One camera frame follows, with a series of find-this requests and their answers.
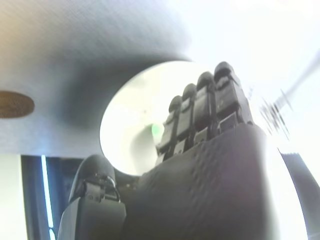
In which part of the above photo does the orange swirl cookie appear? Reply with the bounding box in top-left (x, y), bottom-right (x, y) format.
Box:
top-left (0, 90), bottom-right (35, 119)

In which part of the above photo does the dark cabinet with light strip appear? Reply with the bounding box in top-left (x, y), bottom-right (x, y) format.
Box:
top-left (20, 154), bottom-right (86, 240)

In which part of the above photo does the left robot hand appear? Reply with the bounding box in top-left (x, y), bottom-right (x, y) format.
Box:
top-left (57, 61), bottom-right (310, 240)

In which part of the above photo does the silver wire dish rack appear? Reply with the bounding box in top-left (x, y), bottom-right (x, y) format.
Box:
top-left (258, 48), bottom-right (320, 142)

